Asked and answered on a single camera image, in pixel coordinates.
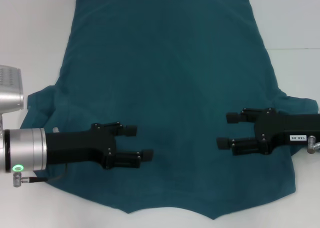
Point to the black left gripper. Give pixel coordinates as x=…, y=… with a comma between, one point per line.
x=80, y=148

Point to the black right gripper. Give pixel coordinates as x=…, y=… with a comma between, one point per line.
x=280, y=128

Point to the blue t-shirt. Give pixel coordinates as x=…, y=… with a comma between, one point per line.
x=162, y=63

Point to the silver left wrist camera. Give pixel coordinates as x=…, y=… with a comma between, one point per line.
x=10, y=88

